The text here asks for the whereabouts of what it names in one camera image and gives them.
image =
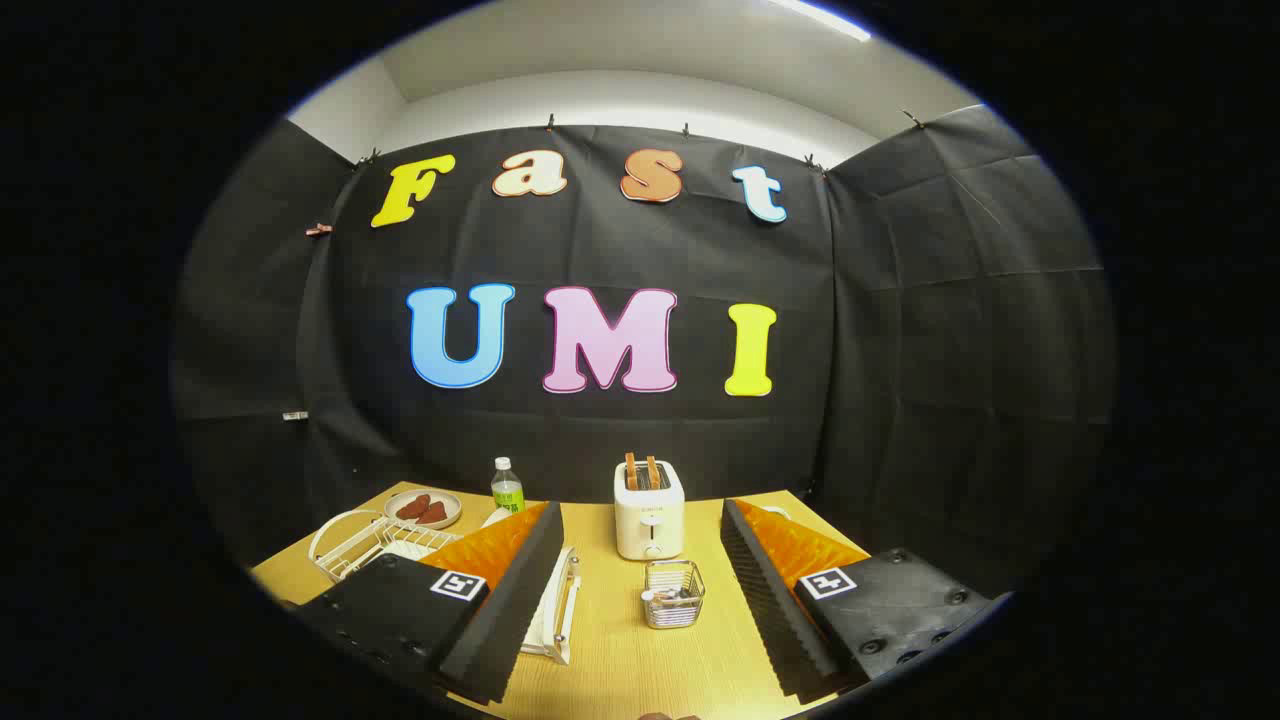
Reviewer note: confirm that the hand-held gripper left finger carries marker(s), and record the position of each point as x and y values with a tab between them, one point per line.
520	610

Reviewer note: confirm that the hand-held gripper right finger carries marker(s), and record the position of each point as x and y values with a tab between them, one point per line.
770	610

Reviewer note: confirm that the small grey dish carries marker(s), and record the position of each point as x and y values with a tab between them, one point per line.
450	505

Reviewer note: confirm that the green label drink bottle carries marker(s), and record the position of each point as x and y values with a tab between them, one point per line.
508	492

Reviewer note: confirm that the red sausage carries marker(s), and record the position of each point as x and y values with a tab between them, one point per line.
433	514
412	507

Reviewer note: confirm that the white toaster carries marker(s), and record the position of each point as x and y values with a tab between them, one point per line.
650	525

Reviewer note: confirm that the toast slice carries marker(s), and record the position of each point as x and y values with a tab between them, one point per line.
653	472
631	472

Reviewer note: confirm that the black backdrop cloth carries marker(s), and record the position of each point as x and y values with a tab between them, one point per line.
900	350

